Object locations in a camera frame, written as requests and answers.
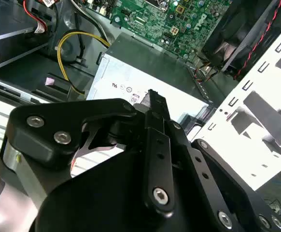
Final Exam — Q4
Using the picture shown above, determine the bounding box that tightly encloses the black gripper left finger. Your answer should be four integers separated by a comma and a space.
0, 89, 177, 218

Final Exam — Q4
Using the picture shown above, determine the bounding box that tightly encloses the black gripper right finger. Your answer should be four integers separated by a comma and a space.
167, 120, 281, 232

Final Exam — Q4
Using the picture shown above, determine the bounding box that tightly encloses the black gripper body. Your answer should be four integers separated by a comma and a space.
34, 147, 218, 232

